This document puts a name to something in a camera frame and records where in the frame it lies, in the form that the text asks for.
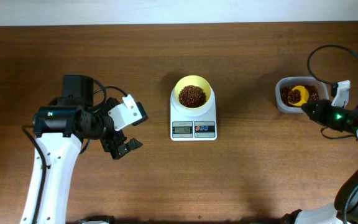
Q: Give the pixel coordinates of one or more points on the red beans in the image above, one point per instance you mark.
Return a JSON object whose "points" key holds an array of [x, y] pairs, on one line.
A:
{"points": [[192, 96]]}

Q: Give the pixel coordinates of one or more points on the yellow measuring scoop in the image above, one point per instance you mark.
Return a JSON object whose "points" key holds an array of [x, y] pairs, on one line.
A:
{"points": [[298, 96]]}

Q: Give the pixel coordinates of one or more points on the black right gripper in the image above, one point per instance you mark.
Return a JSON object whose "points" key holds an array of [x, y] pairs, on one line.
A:
{"points": [[319, 114]]}

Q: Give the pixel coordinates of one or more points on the pale yellow bowl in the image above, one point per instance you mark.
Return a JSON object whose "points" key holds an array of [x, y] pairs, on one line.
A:
{"points": [[192, 80]]}

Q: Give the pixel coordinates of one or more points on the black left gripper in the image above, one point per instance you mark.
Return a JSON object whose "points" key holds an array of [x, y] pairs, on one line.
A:
{"points": [[132, 144]]}

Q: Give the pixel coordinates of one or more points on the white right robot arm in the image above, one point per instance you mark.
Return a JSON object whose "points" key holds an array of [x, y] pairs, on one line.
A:
{"points": [[262, 165]]}

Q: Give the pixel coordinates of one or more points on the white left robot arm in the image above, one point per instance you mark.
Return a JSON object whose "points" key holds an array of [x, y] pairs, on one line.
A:
{"points": [[62, 130]]}

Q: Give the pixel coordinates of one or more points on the clear plastic bean container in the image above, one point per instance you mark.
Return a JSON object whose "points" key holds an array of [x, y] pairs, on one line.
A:
{"points": [[282, 98]]}

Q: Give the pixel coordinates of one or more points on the white digital kitchen scale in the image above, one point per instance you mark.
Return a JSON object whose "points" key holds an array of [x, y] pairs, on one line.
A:
{"points": [[193, 124]]}

